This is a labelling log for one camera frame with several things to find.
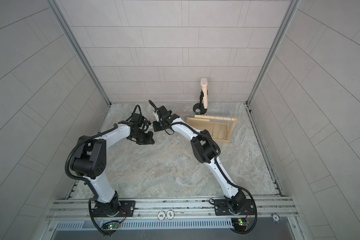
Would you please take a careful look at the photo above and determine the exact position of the thin chain necklace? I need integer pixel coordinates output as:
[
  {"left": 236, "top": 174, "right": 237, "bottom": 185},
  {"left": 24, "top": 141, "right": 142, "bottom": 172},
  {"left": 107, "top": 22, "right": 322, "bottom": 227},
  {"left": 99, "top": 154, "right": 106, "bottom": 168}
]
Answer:
[{"left": 209, "top": 119, "right": 219, "bottom": 139}]

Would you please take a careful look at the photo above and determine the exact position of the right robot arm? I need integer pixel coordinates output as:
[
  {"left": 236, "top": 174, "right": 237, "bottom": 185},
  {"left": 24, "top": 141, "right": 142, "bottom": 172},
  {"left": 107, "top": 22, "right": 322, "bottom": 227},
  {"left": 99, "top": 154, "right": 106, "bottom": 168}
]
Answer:
[{"left": 149, "top": 100, "right": 247, "bottom": 215}]

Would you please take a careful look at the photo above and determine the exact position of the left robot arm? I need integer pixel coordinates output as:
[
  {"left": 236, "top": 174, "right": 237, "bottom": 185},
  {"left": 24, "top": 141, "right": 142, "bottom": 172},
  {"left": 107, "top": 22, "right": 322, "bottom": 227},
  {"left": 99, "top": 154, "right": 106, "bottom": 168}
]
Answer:
[{"left": 66, "top": 113, "right": 155, "bottom": 217}]

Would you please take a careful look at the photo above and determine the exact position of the wooden jewelry display stand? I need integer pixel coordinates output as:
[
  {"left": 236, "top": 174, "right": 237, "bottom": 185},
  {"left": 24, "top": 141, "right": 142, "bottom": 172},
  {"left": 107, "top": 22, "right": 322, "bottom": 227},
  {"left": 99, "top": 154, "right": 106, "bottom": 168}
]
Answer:
[{"left": 186, "top": 115, "right": 238, "bottom": 144}]

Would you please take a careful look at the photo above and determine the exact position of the left green circuit board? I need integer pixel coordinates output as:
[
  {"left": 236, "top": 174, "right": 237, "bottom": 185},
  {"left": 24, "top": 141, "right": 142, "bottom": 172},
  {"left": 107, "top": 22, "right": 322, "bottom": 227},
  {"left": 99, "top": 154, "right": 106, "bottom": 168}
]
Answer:
[{"left": 102, "top": 221, "right": 122, "bottom": 231}]

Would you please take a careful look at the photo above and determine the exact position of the green circuit board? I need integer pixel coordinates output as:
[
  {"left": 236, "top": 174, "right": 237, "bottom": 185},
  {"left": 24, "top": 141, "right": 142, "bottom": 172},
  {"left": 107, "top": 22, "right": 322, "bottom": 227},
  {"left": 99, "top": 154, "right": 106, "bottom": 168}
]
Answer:
[
  {"left": 102, "top": 221, "right": 122, "bottom": 231},
  {"left": 231, "top": 218, "right": 250, "bottom": 232}
]

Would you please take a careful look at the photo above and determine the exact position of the ventilation grille strip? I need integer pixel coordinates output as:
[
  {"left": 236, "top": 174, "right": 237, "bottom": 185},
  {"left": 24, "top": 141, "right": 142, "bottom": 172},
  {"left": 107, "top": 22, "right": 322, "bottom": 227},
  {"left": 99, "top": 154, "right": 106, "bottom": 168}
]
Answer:
[{"left": 56, "top": 218, "right": 233, "bottom": 231}]

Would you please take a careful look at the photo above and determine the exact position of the right green circuit board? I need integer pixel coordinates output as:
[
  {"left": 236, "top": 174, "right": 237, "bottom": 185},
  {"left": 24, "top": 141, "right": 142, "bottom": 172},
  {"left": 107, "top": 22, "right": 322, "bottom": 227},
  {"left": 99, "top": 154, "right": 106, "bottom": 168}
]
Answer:
[{"left": 231, "top": 218, "right": 250, "bottom": 232}]

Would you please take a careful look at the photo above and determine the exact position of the aluminium corner profile left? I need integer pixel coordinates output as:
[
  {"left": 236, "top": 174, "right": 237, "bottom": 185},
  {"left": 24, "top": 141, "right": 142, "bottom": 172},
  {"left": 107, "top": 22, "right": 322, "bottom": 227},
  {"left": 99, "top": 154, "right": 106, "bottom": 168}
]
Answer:
[{"left": 46, "top": 0, "right": 112, "bottom": 108}]

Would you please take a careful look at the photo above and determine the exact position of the aluminium corner profile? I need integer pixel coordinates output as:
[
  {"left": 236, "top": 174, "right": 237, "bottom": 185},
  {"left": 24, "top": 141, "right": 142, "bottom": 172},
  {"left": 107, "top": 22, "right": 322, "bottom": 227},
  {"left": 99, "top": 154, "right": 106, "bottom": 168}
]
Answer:
[
  {"left": 46, "top": 0, "right": 112, "bottom": 108},
  {"left": 246, "top": 0, "right": 302, "bottom": 105}
]

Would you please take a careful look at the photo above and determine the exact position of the blue poker chip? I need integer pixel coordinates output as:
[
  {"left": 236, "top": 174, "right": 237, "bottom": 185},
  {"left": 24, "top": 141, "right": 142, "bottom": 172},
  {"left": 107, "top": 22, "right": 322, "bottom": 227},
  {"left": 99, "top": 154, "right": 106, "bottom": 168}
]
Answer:
[{"left": 271, "top": 213, "right": 280, "bottom": 223}]

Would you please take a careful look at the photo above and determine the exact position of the aluminium corner profile right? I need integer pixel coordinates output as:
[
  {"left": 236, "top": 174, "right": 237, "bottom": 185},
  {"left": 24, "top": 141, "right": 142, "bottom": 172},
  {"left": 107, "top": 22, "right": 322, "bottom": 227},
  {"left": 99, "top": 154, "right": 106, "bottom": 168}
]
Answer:
[{"left": 246, "top": 0, "right": 302, "bottom": 105}]

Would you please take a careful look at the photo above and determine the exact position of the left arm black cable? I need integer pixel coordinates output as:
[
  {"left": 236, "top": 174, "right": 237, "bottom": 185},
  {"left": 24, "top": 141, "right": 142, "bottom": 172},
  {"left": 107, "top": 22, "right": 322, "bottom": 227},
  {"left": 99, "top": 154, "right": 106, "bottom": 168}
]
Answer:
[{"left": 64, "top": 104, "right": 145, "bottom": 236}]

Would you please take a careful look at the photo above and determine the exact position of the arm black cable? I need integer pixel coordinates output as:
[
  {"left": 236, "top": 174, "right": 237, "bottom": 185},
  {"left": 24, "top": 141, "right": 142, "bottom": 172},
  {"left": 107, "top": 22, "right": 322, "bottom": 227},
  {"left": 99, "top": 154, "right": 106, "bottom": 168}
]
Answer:
[
  {"left": 164, "top": 121, "right": 258, "bottom": 235},
  {"left": 64, "top": 104, "right": 145, "bottom": 236}
]

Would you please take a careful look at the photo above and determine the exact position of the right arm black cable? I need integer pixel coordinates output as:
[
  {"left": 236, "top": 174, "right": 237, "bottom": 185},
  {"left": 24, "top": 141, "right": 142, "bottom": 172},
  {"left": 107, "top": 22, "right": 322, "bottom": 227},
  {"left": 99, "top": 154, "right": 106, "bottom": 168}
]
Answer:
[{"left": 164, "top": 121, "right": 258, "bottom": 235}]

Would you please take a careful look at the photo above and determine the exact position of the left poker chip on rail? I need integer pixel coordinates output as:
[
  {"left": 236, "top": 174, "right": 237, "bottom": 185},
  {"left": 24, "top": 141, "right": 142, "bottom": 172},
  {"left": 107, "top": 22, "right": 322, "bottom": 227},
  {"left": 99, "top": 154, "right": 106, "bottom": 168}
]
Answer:
[{"left": 158, "top": 211, "right": 166, "bottom": 221}]

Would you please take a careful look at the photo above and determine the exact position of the poker chip on rail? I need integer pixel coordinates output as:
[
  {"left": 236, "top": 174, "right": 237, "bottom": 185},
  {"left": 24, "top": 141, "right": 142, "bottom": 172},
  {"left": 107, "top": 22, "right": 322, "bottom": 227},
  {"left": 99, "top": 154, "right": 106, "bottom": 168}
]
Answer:
[
  {"left": 158, "top": 211, "right": 166, "bottom": 221},
  {"left": 166, "top": 210, "right": 175, "bottom": 220}
]

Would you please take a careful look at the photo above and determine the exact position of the right poker chip on rail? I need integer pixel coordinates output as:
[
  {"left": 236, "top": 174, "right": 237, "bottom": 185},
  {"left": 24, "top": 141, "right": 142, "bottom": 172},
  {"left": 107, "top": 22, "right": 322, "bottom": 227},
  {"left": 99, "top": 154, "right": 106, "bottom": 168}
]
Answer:
[{"left": 166, "top": 210, "right": 175, "bottom": 220}]

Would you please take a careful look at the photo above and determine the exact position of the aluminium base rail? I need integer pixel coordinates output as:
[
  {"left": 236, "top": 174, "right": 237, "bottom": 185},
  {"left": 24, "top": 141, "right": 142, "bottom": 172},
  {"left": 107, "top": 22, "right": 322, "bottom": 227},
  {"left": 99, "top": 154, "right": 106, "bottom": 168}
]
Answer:
[{"left": 46, "top": 196, "right": 299, "bottom": 221}]

